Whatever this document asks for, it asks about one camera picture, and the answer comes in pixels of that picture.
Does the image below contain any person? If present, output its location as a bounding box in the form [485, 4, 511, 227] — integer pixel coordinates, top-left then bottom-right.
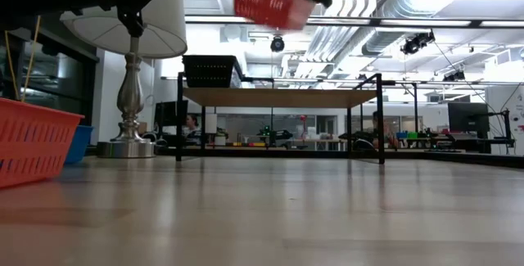
[359, 110, 399, 151]
[182, 113, 202, 147]

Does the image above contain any silver ceiling air duct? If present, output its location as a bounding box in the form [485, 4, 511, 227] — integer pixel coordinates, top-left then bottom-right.
[359, 0, 439, 57]

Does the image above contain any black computer monitor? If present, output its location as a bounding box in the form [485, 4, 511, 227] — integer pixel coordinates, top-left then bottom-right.
[153, 99, 189, 138]

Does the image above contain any red plastic basket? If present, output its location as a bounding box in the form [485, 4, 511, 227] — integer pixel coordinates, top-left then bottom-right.
[0, 97, 86, 189]
[232, 0, 317, 31]

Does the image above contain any background robot with green light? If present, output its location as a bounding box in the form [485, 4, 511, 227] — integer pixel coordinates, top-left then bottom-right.
[257, 124, 294, 149]

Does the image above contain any silver lamp base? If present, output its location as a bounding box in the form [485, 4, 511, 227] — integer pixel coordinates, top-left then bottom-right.
[96, 20, 156, 160]

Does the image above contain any small black ceiling fixture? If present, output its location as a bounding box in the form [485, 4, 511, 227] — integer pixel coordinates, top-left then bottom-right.
[442, 69, 467, 83]

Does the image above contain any round black ceiling spotlight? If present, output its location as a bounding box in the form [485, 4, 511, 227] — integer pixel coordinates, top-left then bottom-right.
[269, 35, 287, 53]

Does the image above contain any black overhead frame bar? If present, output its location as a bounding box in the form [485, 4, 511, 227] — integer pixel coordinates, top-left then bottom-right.
[183, 14, 524, 29]

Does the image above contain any wooden shelf with black legs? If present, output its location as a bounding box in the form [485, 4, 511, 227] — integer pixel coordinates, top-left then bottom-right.
[175, 72, 386, 165]

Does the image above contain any black monitor on arm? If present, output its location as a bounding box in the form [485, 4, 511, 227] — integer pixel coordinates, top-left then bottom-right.
[447, 101, 490, 134]

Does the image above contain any blue plastic basket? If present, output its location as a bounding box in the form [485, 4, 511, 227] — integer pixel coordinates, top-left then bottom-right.
[64, 124, 95, 165]

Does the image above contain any black plastic basket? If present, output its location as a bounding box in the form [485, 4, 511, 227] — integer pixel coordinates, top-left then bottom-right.
[183, 59, 246, 89]

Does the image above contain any black ceiling camera cluster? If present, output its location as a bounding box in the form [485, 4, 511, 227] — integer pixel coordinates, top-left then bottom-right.
[400, 31, 436, 56]

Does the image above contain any white lamp shade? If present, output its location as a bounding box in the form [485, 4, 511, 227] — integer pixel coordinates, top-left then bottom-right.
[59, 0, 188, 60]

